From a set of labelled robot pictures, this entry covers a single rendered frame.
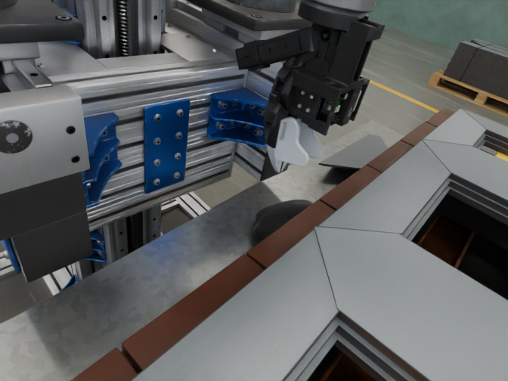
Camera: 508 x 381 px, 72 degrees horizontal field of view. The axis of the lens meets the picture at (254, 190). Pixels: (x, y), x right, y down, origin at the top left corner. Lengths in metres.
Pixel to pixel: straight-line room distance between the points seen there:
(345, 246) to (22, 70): 0.43
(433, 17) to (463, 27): 0.57
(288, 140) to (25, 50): 0.31
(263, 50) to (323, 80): 0.09
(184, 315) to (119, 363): 0.07
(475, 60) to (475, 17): 2.91
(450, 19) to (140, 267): 7.45
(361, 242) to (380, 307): 0.10
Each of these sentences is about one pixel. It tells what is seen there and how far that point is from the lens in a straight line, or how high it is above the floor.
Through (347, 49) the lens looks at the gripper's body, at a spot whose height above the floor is 1.08.
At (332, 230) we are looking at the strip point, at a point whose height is 0.85.
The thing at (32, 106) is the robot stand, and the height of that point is 0.99.
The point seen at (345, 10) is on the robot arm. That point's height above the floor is 1.11.
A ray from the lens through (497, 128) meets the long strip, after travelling 1.13.
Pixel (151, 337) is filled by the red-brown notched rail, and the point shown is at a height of 0.83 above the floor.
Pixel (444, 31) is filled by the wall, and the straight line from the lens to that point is 7.78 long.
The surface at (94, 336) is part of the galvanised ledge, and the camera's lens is 0.56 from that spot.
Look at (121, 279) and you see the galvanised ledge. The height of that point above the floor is 0.68.
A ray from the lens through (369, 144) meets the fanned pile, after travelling 1.06.
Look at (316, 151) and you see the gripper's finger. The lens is 0.46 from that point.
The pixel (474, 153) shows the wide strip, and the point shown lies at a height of 0.85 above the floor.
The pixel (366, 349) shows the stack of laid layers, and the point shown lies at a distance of 0.41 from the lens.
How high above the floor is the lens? 1.16
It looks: 37 degrees down
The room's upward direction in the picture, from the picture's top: 13 degrees clockwise
